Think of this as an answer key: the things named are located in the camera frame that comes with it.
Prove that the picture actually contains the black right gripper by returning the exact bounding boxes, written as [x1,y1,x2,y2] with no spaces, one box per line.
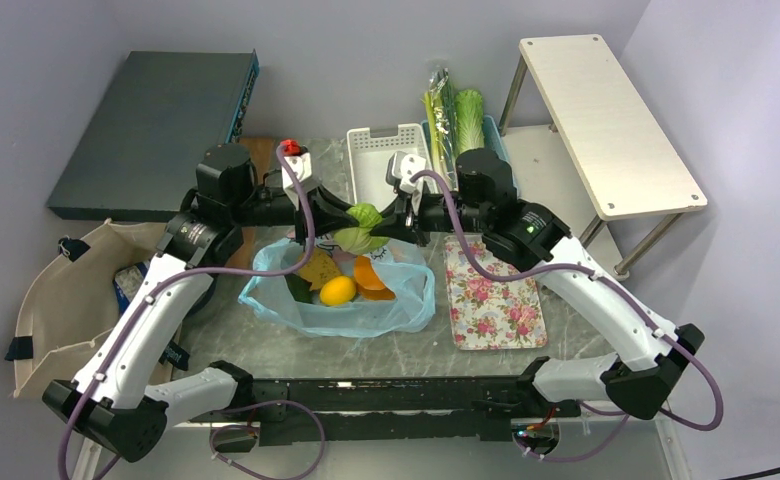
[371,184,490,247]

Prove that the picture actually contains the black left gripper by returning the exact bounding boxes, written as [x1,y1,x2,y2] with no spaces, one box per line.
[231,182,360,245]

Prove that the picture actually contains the small green cabbage head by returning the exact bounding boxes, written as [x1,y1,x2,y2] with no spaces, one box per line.
[333,203,389,255]

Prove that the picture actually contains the orange pumpkin slice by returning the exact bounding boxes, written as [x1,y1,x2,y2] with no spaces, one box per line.
[353,256,396,301]

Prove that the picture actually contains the green celery stalks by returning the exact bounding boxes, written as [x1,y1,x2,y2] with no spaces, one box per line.
[423,90,453,187]

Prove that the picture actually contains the light blue printed grocery bag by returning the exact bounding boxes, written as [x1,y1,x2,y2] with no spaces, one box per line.
[238,240,436,338]

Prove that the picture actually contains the green napa cabbage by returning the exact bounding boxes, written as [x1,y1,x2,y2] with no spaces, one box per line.
[455,89,485,154]

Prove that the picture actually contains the green chives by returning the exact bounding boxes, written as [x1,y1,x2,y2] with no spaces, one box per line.
[426,64,456,173]

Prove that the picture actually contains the beige canvas tote bag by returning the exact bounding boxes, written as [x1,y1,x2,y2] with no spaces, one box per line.
[6,220,165,400]

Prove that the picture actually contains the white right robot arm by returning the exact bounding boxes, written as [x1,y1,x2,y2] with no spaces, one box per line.
[374,148,704,420]

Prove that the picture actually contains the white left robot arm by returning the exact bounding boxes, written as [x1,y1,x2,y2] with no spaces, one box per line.
[42,140,353,462]

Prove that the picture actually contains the brown potato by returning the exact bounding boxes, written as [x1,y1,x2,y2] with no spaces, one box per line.
[296,249,342,291]

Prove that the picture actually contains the white perforated plastic basket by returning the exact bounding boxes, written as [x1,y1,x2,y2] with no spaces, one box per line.
[346,123,432,211]

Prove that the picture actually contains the yellow lemon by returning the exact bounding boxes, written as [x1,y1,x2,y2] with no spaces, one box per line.
[319,275,357,306]

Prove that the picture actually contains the dark green cucumber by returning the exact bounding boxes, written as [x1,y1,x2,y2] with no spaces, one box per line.
[285,274,314,304]

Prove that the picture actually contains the wooden board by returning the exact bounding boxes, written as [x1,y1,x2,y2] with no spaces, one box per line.
[224,137,277,270]

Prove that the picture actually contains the floral pattern tray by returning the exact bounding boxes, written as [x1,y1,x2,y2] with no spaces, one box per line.
[444,236,548,351]

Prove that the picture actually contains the blue perforated plastic basket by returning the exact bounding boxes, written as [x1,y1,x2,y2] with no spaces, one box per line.
[421,114,510,163]

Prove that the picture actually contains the dark grey flat equipment box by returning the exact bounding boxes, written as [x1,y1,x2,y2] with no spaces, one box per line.
[46,51,260,222]

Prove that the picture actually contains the white two-tier metal shelf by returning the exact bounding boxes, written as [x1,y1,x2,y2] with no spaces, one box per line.
[498,34,708,280]

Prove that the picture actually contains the blue packaged item in tote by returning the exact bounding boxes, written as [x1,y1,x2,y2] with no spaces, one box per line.
[112,261,149,315]

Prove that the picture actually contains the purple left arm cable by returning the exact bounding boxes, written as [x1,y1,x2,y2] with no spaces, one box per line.
[57,145,328,480]

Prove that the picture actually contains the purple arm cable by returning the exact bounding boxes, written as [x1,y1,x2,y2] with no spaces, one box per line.
[409,170,725,464]
[57,145,328,480]

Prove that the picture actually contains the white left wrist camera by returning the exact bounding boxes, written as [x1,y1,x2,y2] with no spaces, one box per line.
[276,139,319,207]

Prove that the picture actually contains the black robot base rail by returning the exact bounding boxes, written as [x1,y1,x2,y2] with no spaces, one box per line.
[191,375,581,446]

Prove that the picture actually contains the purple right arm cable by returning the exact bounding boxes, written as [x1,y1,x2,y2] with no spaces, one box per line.
[409,170,725,464]

